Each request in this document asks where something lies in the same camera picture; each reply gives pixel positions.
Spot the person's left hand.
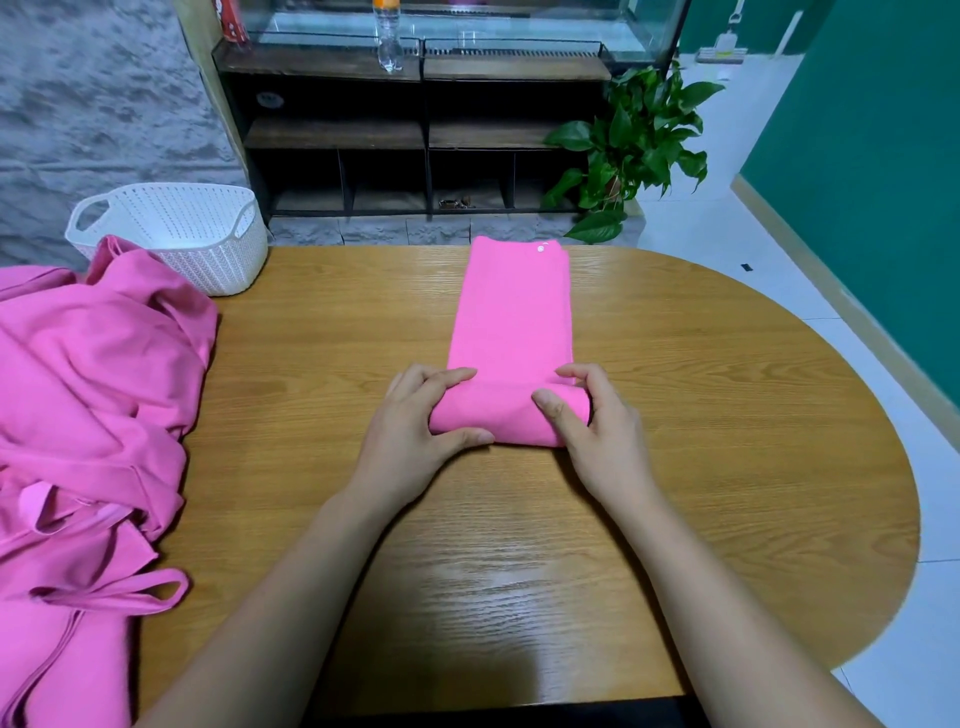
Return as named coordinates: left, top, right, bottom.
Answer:
left=348, top=363, right=497, bottom=515

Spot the person's right hand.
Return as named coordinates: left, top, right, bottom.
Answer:
left=531, top=361, right=659, bottom=515

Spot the pink towel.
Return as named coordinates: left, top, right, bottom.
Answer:
left=429, top=234, right=593, bottom=450

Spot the white woven plastic basket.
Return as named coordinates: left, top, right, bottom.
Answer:
left=63, top=181, right=272, bottom=297

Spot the pile of pink cloths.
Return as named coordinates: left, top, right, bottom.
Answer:
left=0, top=235, right=221, bottom=728

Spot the person's right forearm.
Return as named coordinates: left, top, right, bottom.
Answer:
left=607, top=492, right=884, bottom=728

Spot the person's left forearm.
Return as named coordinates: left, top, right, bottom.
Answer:
left=132, top=487, right=429, bottom=728

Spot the green potted plant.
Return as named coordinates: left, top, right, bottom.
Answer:
left=540, top=60, right=726, bottom=246

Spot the dark wooden shelf cabinet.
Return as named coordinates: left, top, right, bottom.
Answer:
left=210, top=40, right=647, bottom=221

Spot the clear bottle with orange label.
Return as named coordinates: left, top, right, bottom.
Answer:
left=373, top=0, right=407, bottom=75

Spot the white mop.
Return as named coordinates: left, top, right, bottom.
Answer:
left=694, top=0, right=749, bottom=65

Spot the glass display case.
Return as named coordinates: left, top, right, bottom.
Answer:
left=222, top=0, right=692, bottom=65

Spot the red label cola bottle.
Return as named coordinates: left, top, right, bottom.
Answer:
left=214, top=0, right=249, bottom=47

